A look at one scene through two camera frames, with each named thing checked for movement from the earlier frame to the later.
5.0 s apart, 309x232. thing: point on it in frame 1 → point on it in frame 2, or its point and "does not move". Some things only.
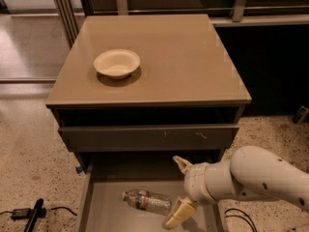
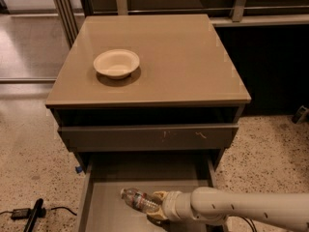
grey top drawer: x=152 y=137 does not move
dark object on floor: x=301 y=115 does not move
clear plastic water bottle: x=157 y=203 does not move
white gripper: x=194 y=184 → x=171 y=204
